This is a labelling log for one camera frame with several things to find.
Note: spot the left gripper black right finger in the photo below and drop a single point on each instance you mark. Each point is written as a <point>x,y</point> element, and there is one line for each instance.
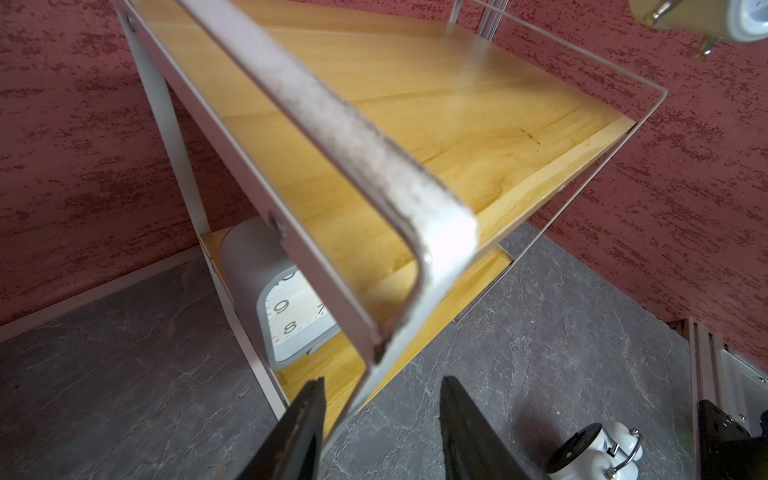
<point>471,447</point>

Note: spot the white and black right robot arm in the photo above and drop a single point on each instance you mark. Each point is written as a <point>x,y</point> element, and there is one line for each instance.
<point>725,449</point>

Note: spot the right aluminium corner post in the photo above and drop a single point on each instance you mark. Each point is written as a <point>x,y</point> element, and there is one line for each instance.
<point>491,18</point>

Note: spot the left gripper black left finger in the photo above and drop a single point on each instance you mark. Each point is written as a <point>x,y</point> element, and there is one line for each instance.
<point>293,448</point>

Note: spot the white twin-bell alarm clock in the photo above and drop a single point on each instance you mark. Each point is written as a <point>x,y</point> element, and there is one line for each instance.
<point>607,450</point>
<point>734,21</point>

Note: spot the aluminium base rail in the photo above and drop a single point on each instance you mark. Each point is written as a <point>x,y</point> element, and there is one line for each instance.
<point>722,376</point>

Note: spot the wooden two-tier white-framed shelf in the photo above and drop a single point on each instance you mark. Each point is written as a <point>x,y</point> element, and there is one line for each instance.
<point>389,156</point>

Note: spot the grey rectangular alarm clock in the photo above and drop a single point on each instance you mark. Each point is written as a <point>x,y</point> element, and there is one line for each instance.
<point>280,311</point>

